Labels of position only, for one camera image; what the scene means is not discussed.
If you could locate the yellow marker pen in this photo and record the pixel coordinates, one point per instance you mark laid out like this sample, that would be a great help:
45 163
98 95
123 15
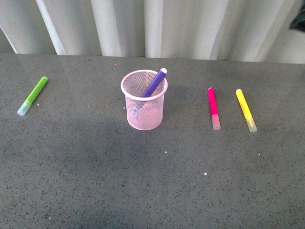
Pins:
246 111

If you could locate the white pleated curtain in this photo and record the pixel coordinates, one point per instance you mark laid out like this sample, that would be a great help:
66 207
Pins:
235 30

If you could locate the pink mesh pen cup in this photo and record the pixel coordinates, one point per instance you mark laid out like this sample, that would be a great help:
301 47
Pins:
143 113

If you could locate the green marker pen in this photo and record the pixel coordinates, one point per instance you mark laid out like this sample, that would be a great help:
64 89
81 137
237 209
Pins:
32 96

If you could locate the pink marker pen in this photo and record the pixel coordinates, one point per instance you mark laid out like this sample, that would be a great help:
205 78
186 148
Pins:
213 109

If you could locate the purple marker pen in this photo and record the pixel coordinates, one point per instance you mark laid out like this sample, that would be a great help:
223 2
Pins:
155 82

